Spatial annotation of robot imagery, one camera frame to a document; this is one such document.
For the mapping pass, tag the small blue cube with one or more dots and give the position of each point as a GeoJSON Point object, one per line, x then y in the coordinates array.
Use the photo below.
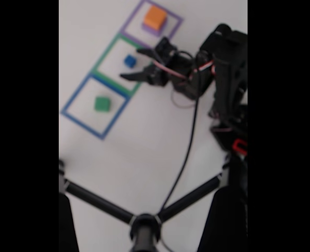
{"type": "Point", "coordinates": [129, 61]}

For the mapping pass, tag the green block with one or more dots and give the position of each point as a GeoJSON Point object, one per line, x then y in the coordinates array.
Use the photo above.
{"type": "Point", "coordinates": [102, 103]}

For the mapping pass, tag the purple tape square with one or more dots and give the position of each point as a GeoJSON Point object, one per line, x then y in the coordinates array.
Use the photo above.
{"type": "Point", "coordinates": [133, 39]}

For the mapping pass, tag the purple block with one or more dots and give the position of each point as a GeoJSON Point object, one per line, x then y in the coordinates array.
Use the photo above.
{"type": "Point", "coordinates": [150, 31]}

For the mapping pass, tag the orange block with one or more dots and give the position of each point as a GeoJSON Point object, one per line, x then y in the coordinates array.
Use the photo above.
{"type": "Point", "coordinates": [154, 16]}

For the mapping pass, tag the green tape square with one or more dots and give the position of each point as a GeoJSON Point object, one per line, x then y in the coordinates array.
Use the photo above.
{"type": "Point", "coordinates": [102, 59]}

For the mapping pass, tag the blue tape square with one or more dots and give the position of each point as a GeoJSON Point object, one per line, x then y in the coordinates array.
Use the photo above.
{"type": "Point", "coordinates": [84, 123]}

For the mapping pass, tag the red clamp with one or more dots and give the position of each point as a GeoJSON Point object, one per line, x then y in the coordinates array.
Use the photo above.
{"type": "Point", "coordinates": [240, 147]}

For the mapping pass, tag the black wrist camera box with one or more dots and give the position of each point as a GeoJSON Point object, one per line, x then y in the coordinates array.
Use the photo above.
{"type": "Point", "coordinates": [166, 47]}

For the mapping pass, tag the black camera tripod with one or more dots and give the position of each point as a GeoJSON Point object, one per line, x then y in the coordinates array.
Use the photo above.
{"type": "Point", "coordinates": [144, 231]}

